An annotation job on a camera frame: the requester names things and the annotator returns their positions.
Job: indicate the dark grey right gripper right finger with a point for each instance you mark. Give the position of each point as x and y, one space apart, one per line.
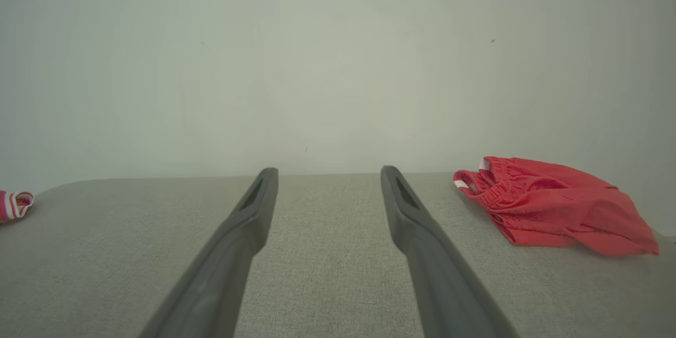
443 285

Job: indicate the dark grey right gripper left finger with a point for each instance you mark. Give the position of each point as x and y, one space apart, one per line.
222 274

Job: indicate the red Bulls 23 shorts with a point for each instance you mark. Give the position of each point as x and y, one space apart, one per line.
554 206

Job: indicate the red Bulls 23 jersey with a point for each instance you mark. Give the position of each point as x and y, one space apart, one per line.
13 206

